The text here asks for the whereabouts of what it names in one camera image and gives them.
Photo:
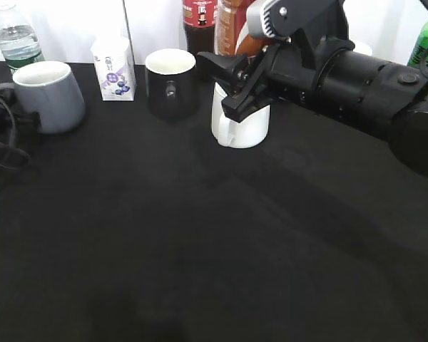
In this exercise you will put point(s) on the clear water bottle green label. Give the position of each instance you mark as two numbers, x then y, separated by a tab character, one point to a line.
19	44

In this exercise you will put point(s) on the cola bottle red label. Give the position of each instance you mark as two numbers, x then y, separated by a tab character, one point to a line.
199	19

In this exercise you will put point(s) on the yellow white paper cup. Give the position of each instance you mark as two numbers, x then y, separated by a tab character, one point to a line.
362	48

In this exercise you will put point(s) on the black left gripper with cables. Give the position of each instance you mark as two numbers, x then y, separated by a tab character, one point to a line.
12	118

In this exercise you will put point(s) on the grey ceramic mug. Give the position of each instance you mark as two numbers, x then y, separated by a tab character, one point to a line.
50	89

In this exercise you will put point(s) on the white ceramic mug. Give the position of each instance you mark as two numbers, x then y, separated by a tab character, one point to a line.
228	133

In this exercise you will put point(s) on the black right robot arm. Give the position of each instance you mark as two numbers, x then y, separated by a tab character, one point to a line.
385	100

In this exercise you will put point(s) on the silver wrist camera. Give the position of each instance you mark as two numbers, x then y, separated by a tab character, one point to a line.
282	19

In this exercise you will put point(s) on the black glossy mug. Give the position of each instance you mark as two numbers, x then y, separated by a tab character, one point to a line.
171	84

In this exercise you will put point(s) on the small white milk carton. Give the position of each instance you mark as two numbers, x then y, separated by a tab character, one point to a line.
113	61

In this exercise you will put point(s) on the Nescafe coffee bottle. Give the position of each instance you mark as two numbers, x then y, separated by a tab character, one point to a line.
231	31

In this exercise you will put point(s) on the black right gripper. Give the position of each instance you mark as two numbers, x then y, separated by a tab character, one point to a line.
280	71

